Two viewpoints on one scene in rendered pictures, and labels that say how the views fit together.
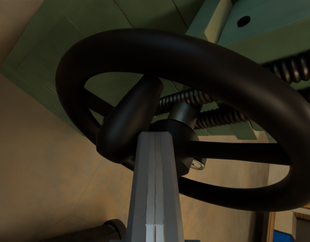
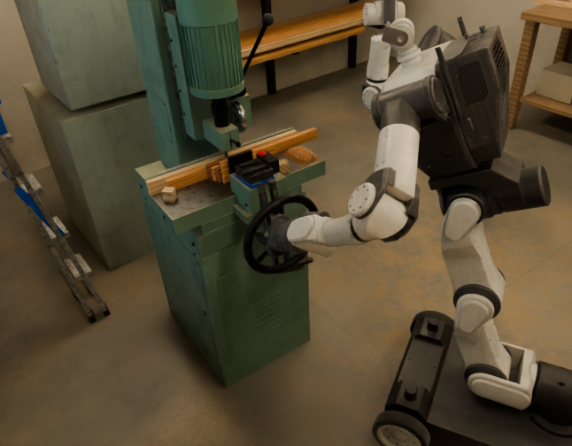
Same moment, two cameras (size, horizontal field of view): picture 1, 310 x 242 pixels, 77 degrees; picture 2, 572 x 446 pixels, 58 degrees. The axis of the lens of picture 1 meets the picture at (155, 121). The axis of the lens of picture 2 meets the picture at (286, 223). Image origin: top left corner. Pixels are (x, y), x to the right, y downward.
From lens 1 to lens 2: 144 cm
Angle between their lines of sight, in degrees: 14
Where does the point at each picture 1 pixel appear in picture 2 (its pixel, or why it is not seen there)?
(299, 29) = (252, 196)
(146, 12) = (229, 235)
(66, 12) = (216, 278)
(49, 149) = (312, 370)
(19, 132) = (286, 388)
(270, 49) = (256, 201)
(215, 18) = (243, 212)
